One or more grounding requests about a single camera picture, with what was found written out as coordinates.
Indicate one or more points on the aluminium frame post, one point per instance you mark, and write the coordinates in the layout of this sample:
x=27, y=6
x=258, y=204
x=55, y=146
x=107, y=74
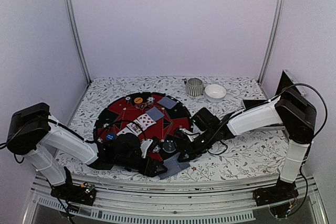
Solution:
x=271, y=41
x=78, y=46

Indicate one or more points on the round red black poker mat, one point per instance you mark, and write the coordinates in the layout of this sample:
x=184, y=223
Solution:
x=118, y=115

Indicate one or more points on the face-down card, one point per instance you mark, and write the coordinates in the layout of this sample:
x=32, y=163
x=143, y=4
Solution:
x=155, y=114
x=165, y=175
x=167, y=102
x=174, y=166

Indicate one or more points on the orange big blind button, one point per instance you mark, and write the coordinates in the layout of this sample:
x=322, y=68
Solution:
x=138, y=100

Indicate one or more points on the king of diamonds card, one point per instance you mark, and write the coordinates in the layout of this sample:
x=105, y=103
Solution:
x=135, y=128

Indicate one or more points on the right aluminium frame post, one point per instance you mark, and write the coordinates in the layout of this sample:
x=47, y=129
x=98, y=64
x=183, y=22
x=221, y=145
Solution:
x=271, y=41

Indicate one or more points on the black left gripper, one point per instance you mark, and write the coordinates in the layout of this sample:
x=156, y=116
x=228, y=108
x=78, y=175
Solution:
x=154, y=165

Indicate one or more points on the diamonds number card face-up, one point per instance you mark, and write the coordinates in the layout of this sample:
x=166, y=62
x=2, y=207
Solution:
x=124, y=131

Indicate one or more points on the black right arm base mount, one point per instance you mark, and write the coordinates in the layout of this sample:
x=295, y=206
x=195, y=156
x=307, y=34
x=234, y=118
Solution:
x=281, y=191

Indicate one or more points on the aluminium front rail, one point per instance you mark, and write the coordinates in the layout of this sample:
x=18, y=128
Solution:
x=226, y=201

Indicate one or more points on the red black chip stack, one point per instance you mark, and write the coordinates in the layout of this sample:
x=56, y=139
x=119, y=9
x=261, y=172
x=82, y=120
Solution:
x=127, y=100
x=106, y=127

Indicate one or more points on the hearts number card face-up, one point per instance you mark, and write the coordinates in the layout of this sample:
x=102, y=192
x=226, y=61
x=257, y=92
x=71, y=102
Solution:
x=146, y=121

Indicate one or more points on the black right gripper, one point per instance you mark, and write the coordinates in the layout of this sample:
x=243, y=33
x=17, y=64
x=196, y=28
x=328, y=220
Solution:
x=192, y=152

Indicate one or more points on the white ceramic bowl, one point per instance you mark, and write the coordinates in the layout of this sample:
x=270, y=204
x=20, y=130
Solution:
x=215, y=93

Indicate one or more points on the blue small blind button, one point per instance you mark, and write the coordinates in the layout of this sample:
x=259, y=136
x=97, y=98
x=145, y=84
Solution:
x=110, y=137

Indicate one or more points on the left aluminium frame post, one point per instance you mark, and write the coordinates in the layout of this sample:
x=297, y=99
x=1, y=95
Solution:
x=78, y=46

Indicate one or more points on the floral white table cloth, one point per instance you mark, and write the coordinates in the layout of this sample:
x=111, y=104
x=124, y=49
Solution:
x=252, y=154

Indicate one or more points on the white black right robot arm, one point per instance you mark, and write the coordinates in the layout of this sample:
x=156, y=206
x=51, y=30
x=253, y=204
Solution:
x=288, y=108

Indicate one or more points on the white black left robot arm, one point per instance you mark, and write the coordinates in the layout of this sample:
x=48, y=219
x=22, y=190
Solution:
x=33, y=128

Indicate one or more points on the striped grey ceramic mug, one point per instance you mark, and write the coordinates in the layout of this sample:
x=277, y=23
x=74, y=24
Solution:
x=194, y=86

